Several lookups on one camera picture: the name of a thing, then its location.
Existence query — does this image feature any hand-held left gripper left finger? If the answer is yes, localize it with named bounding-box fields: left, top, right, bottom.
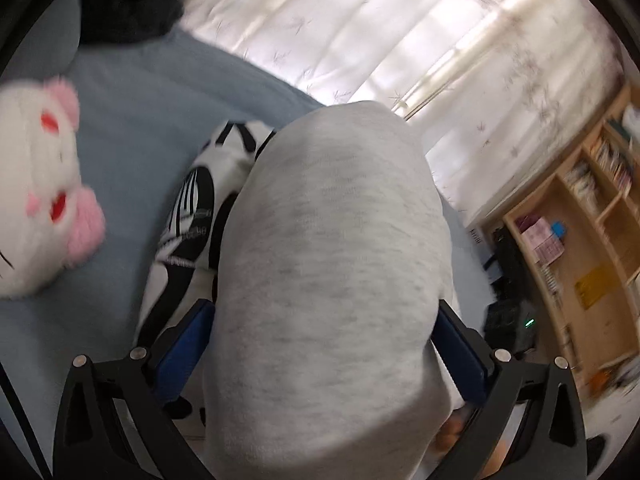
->
left=51, top=298, right=217, bottom=480

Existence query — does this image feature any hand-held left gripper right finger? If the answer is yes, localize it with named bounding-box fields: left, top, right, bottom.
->
left=425, top=299, right=589, bottom=480

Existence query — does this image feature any pale grey-white hoodie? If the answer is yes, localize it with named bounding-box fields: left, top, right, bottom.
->
left=202, top=101, right=463, bottom=480

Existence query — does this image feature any dark clothes pile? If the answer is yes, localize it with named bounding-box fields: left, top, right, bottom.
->
left=77, top=0, right=185, bottom=46

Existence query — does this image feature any black device with green light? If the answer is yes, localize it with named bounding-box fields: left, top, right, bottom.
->
left=484, top=300, right=540, bottom=358

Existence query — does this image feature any black case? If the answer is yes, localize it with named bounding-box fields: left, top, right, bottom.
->
left=491, top=227, right=527, bottom=306

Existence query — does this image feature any wooden bookshelf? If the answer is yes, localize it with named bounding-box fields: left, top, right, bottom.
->
left=480, top=80, right=640, bottom=401

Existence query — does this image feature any pink box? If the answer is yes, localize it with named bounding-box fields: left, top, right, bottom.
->
left=517, top=216, right=566, bottom=267

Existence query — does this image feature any yellow paper sheet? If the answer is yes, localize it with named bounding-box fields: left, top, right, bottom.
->
left=574, top=264, right=615, bottom=312

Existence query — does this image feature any black-and-white patterned garment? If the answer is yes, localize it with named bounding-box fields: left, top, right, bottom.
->
left=134, top=120, right=278, bottom=426

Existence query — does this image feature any white and pink plush toy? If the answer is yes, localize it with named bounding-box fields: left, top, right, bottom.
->
left=0, top=75, right=107, bottom=301

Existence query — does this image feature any row of books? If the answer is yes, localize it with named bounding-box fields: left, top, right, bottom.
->
left=590, top=137, right=633, bottom=193

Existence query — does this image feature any light blue fleece blanket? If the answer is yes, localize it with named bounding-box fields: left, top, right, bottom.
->
left=0, top=0, right=506, bottom=480

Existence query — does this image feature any sheer white patterned curtain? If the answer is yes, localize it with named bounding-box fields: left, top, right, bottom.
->
left=165, top=0, right=631, bottom=221

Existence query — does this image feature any grey-blue pillow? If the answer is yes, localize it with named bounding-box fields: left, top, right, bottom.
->
left=7, top=0, right=83, bottom=86

